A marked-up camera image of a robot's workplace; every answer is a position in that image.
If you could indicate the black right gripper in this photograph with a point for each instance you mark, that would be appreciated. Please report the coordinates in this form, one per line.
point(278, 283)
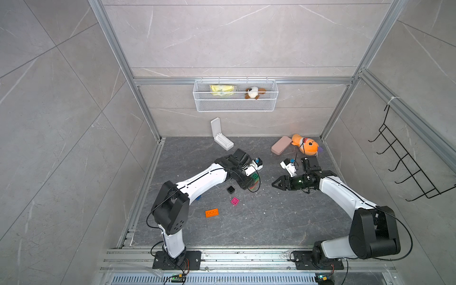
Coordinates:
point(282, 183)

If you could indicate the pink rectangular case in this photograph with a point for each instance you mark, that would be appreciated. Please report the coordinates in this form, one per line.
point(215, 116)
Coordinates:
point(280, 146)

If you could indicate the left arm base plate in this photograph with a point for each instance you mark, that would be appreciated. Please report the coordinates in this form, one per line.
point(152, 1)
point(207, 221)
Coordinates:
point(176, 260)

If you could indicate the yellow packet in basket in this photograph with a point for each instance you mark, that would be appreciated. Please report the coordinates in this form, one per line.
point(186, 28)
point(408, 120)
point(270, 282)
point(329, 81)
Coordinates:
point(223, 90)

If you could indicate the aluminium front rail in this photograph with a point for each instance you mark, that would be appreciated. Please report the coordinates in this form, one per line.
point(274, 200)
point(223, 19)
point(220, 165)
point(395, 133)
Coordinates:
point(242, 259)

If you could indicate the brown white plush toy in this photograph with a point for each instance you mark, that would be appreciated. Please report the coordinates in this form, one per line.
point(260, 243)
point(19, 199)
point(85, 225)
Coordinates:
point(254, 93)

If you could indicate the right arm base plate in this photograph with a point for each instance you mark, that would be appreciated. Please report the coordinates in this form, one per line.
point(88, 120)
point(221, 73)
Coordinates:
point(309, 260)

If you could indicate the orange plush fish toy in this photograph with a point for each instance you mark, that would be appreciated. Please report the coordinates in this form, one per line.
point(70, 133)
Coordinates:
point(307, 146)

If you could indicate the white wire mesh basket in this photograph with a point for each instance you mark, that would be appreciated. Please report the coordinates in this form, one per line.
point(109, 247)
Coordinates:
point(206, 102)

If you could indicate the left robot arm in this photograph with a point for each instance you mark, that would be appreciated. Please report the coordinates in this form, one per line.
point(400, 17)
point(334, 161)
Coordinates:
point(171, 207)

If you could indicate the white open flip box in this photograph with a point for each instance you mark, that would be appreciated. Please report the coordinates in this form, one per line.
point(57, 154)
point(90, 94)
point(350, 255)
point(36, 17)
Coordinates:
point(219, 138)

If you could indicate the black wire hook rack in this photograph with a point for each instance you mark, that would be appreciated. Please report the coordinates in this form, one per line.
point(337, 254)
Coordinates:
point(405, 160)

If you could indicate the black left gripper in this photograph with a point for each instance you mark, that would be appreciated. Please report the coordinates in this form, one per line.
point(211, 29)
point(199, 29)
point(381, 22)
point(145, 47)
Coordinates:
point(246, 183)

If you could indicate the loose magenta lego brick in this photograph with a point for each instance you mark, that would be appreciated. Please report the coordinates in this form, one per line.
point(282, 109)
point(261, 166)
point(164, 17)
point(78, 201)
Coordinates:
point(235, 201)

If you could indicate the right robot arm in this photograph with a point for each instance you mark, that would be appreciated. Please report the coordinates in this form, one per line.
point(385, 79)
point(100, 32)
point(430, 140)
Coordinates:
point(373, 231)

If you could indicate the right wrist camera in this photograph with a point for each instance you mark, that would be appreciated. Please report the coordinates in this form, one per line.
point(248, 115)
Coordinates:
point(289, 165)

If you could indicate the orange lego brick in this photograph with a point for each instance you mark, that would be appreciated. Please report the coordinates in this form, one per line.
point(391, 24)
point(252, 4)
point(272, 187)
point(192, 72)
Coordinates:
point(211, 213)

